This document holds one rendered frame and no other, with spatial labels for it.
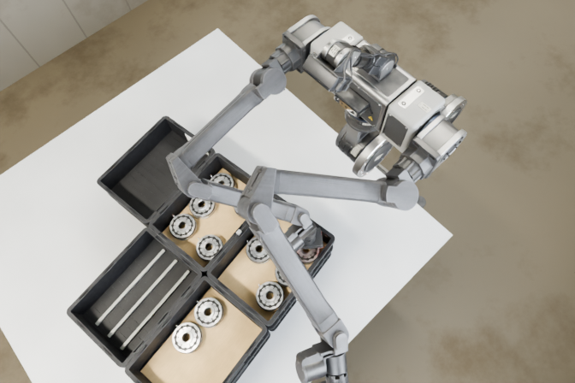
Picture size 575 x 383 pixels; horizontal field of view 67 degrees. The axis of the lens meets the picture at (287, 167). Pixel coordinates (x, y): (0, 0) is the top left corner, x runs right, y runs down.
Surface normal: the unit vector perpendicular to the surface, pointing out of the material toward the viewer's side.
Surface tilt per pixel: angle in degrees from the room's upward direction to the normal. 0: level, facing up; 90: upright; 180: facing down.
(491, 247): 0
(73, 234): 0
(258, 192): 39
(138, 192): 0
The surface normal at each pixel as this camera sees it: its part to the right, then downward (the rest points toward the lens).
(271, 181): 0.40, 0.07
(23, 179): -0.04, -0.44
